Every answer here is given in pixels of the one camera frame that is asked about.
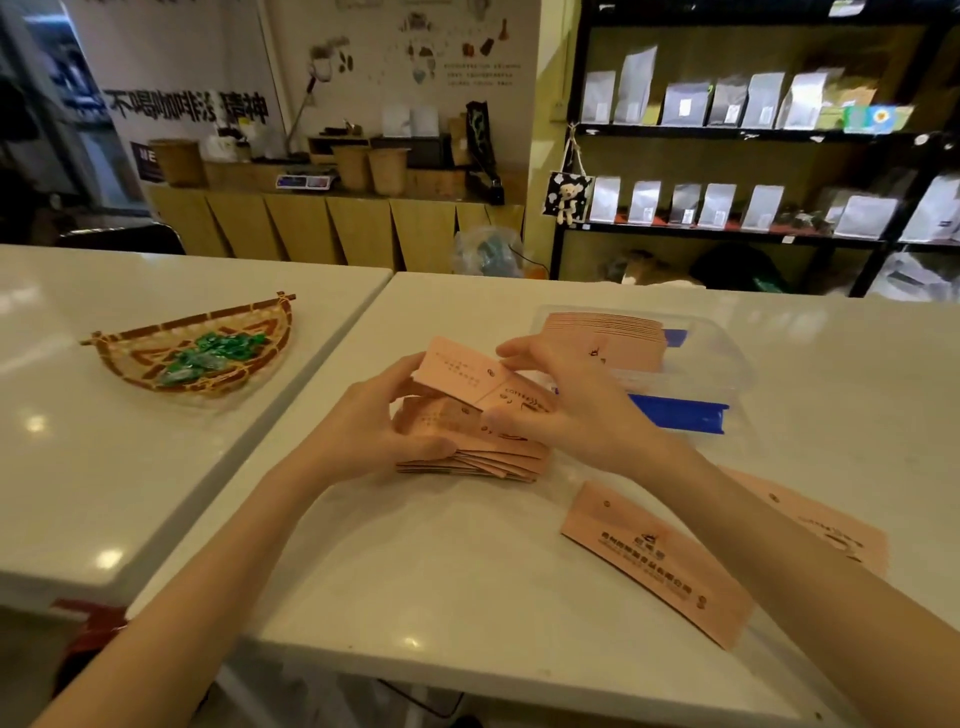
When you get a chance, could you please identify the person's right hand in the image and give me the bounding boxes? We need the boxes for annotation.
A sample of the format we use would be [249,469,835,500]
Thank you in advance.
[480,335,678,481]

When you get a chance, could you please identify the person's left hand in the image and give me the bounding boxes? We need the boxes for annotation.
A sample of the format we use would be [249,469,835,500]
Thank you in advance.
[296,352,459,490]

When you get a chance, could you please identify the pink paper cup sleeve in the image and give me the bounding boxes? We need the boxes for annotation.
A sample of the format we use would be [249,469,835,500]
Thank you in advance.
[411,336,558,415]

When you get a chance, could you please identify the person's left forearm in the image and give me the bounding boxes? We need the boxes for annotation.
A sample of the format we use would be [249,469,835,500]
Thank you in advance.
[30,448,340,728]

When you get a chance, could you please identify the person's right forearm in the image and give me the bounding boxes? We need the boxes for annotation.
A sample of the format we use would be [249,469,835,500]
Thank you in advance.
[643,441,960,728]

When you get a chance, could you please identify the stack of folded pink sleeves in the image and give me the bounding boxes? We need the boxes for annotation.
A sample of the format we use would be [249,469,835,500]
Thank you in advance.
[393,396,553,483]

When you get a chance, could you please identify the pile of flat pink sleeves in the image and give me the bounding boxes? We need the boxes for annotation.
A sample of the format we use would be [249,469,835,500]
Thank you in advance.
[540,312,669,375]

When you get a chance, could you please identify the clear plastic bag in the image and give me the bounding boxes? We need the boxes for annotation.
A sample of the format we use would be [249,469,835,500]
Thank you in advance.
[451,225,527,279]

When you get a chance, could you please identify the clear plastic box blue clasps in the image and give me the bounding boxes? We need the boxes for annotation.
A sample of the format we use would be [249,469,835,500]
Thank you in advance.
[528,305,756,436]

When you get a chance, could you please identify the hanging toy bear card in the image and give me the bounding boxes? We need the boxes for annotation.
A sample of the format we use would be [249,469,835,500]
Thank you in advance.
[540,123,596,228]

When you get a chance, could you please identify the flat pink paper sleeve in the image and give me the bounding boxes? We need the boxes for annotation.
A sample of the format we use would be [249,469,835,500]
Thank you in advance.
[560,480,756,651]
[722,468,891,579]

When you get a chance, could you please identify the pile of green wrapped candies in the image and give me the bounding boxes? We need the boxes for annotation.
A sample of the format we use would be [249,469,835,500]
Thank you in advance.
[157,331,272,388]

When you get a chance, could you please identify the black bag sealing machine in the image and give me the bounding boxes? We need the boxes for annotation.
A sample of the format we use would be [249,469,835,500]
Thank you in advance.
[464,100,506,206]

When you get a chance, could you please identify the wooden counter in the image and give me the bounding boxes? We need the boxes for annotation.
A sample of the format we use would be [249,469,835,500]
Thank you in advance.
[145,166,528,276]

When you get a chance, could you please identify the wooden bucket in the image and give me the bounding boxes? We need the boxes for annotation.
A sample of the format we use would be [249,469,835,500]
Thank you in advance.
[149,138,208,189]
[331,144,373,193]
[366,147,411,198]

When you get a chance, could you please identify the row of white coffee pouches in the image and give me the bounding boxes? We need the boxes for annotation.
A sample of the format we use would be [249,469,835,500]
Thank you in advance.
[588,174,960,246]
[580,45,880,130]

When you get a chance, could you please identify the woven bamboo basket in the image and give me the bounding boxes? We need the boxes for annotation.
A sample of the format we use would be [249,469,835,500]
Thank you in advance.
[80,292,297,399]

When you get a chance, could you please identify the black shelf unit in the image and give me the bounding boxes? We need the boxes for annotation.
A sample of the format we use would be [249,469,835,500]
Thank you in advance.
[549,0,960,299]

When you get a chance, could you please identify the black chair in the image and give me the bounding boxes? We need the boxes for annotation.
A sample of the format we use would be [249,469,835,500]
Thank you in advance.
[55,222,186,257]

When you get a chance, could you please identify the desk lamp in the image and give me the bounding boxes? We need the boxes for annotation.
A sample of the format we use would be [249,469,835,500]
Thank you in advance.
[288,55,336,160]

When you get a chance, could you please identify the red stool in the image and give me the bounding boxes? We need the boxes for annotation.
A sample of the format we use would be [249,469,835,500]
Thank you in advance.
[51,599,130,680]

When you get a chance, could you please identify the white plastic bag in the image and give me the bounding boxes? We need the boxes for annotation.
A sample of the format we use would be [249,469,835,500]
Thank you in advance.
[868,250,960,303]

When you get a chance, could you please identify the green flower print box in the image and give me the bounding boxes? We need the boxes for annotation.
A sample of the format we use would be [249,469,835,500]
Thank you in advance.
[843,104,915,135]

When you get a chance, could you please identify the white standing banner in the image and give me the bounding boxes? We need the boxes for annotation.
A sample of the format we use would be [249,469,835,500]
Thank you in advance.
[63,0,291,205]

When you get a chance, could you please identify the black cable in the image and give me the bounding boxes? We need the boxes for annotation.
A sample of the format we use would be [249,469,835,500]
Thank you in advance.
[373,678,468,723]

